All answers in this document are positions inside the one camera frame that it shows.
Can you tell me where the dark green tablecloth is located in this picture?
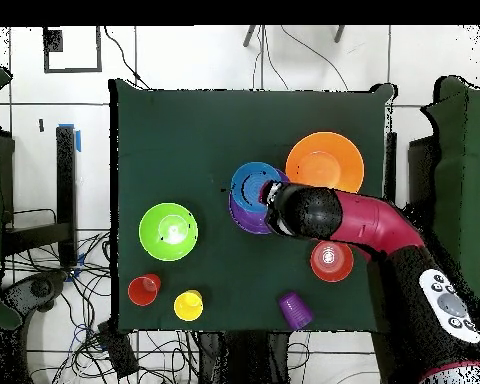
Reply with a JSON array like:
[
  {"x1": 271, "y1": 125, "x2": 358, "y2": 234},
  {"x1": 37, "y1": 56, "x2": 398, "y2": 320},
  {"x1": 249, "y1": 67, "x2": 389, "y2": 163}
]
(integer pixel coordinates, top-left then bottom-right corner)
[{"x1": 108, "y1": 78, "x2": 397, "y2": 335}]

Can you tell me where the purple bowl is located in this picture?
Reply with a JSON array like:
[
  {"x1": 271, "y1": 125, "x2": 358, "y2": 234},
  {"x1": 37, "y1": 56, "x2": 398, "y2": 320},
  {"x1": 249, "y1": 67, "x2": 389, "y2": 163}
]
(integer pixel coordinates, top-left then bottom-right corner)
[{"x1": 228, "y1": 167, "x2": 292, "y2": 236}]

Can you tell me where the black power strip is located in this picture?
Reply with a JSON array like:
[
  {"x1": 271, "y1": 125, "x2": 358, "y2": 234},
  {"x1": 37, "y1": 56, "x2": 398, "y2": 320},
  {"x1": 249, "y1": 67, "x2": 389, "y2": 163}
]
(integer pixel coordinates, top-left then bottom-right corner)
[{"x1": 97, "y1": 319, "x2": 139, "y2": 379}]

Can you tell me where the purple cup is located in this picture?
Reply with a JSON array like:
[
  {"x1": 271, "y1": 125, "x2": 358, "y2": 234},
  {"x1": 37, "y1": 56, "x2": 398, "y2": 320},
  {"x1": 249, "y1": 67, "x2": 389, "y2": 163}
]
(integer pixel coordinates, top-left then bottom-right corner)
[{"x1": 278, "y1": 290, "x2": 315, "y2": 332}]

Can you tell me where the large orange bowl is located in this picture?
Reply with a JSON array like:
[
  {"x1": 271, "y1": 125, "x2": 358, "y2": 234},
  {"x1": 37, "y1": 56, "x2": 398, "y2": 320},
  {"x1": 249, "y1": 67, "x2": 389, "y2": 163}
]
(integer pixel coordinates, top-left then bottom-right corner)
[{"x1": 284, "y1": 131, "x2": 366, "y2": 195}]

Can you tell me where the red orange cup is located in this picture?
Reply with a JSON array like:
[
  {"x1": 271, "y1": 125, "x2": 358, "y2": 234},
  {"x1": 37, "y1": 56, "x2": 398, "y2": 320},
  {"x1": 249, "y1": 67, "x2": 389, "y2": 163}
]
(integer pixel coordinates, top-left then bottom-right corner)
[{"x1": 127, "y1": 273, "x2": 162, "y2": 308}]

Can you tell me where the green bowl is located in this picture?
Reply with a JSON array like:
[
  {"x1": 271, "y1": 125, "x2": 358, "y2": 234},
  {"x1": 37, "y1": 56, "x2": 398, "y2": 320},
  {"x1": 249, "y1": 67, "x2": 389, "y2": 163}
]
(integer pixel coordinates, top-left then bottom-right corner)
[{"x1": 138, "y1": 202, "x2": 199, "y2": 262}]

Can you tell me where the small red bowl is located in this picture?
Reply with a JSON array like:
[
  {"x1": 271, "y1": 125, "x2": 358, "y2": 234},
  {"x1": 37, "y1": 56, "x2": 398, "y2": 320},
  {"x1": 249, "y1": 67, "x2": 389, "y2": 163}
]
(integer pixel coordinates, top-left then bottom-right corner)
[{"x1": 309, "y1": 239, "x2": 355, "y2": 284}]

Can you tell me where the black metal stand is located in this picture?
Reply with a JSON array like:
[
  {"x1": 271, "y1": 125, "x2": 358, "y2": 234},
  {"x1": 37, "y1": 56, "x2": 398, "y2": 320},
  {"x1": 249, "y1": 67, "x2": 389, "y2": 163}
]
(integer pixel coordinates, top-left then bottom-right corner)
[{"x1": 1, "y1": 124, "x2": 81, "y2": 269}]

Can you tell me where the small blue bowl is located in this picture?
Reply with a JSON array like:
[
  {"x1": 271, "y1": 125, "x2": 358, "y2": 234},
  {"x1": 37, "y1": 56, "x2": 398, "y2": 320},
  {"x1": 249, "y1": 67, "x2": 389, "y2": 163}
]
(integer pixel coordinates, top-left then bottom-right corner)
[{"x1": 229, "y1": 161, "x2": 284, "y2": 215}]

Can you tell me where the gray black chair base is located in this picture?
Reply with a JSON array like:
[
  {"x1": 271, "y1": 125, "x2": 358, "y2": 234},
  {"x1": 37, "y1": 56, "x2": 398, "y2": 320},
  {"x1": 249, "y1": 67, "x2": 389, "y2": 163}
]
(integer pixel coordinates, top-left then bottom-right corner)
[{"x1": 1, "y1": 269, "x2": 71, "y2": 321}]

